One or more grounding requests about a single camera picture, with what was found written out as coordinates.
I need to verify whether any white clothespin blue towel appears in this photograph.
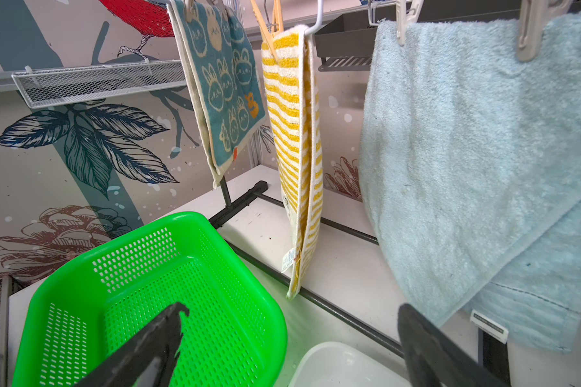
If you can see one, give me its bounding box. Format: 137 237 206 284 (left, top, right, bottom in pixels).
516 0 573 62
366 0 424 46

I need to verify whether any yellow striped towel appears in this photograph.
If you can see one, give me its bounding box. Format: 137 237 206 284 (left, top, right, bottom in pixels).
261 25 324 300

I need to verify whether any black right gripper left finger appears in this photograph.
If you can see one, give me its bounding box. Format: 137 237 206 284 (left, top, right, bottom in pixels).
77 303 190 386

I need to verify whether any green plastic basket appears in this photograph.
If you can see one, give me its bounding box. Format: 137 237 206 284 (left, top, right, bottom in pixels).
13 212 287 386

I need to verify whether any black clothes rack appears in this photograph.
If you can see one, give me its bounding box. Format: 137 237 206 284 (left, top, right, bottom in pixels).
207 180 514 383

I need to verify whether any white clothespin left blue towel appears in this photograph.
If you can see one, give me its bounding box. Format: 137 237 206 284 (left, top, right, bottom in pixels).
366 0 424 46

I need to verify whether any white wire mesh shelf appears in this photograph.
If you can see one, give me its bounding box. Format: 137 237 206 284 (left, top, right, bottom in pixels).
11 59 186 109

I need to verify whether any white hanger with yellow towel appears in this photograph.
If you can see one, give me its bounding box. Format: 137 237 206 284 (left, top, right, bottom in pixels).
257 0 324 34

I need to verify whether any teal patterned towel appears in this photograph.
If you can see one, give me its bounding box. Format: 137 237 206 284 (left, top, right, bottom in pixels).
167 1 266 188

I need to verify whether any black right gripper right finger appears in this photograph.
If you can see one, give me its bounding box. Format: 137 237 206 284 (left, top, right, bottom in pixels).
398 303 506 387

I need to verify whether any beige clothespin upper yellow towel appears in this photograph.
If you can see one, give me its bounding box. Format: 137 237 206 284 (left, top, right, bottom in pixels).
250 0 284 51

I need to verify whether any white clothespin right blue towel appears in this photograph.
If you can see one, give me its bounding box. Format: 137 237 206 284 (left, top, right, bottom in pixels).
516 0 573 62

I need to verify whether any white rectangular tray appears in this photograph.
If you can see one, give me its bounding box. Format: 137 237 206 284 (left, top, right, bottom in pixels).
289 342 411 387

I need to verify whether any light blue towel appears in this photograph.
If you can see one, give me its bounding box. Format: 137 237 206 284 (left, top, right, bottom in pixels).
359 13 581 352

